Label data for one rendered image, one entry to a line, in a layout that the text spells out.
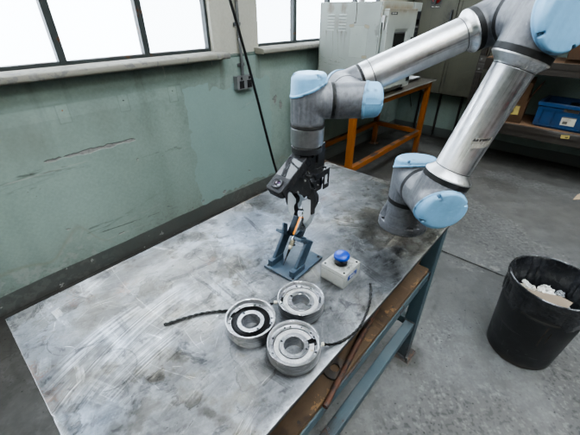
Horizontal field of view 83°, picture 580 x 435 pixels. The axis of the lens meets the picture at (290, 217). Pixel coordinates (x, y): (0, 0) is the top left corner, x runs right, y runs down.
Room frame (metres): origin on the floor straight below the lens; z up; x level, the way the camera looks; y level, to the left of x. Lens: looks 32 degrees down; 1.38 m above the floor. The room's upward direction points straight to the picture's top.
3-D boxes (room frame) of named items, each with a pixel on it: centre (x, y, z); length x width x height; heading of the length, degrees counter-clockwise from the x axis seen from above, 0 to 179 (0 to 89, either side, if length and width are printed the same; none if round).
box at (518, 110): (3.40, -2.18, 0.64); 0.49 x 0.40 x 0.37; 53
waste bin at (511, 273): (1.02, -1.11, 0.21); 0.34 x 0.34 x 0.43
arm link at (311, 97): (0.72, -0.04, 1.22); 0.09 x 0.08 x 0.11; 94
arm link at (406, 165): (0.87, -0.36, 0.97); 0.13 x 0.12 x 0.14; 4
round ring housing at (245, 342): (0.46, 0.08, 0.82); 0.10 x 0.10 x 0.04
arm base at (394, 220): (0.88, -0.36, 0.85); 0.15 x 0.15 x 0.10
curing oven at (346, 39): (3.02, -0.66, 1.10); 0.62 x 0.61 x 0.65; 138
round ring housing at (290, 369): (0.41, -0.01, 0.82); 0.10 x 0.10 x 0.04
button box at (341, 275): (0.64, -0.13, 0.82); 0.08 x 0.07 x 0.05; 138
